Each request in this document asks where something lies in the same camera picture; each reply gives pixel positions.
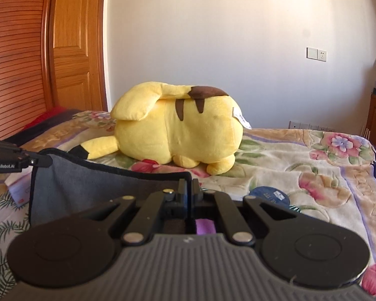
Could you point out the red cloth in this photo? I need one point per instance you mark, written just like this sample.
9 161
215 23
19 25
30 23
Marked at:
47 116

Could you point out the white power strip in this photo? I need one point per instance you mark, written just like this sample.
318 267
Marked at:
311 127

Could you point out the floral blanket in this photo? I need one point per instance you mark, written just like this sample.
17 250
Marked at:
316 175

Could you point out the white tissue packet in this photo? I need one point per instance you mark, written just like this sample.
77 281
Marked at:
20 189

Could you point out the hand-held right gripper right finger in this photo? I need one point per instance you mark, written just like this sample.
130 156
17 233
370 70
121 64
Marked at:
195 196

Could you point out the purple cloth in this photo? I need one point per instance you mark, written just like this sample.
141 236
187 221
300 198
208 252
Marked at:
205 226

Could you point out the leaf printed sheet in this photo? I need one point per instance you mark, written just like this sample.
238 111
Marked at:
1 235

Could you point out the wooden louvered wardrobe door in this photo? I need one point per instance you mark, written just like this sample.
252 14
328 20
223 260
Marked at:
15 56

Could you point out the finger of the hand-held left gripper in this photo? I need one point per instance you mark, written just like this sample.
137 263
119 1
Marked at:
40 160

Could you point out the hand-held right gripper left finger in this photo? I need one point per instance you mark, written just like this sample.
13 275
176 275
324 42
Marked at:
182 196

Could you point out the wooden panel door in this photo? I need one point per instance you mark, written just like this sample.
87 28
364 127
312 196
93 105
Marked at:
73 44

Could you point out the blue round lid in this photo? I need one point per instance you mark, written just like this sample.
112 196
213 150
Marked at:
269 196

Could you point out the yellow plush toy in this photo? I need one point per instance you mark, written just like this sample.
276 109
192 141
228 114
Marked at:
181 131

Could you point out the white wall switch plate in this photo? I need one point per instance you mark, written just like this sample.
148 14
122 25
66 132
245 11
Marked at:
316 54

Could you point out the grey towel with black edge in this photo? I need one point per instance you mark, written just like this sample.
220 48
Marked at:
91 188

